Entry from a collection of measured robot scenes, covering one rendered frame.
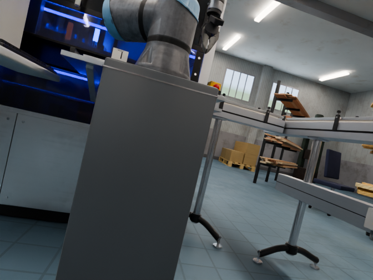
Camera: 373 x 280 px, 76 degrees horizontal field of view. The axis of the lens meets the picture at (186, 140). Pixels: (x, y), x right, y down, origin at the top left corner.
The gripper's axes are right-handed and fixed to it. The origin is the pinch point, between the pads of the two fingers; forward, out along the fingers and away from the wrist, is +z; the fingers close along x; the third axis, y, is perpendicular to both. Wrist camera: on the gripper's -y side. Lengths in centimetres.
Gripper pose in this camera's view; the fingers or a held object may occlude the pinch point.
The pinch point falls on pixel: (206, 50)
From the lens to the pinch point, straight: 126.5
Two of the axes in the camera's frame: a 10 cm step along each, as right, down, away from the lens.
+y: -2.4, -0.8, 9.7
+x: -9.4, -2.2, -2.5
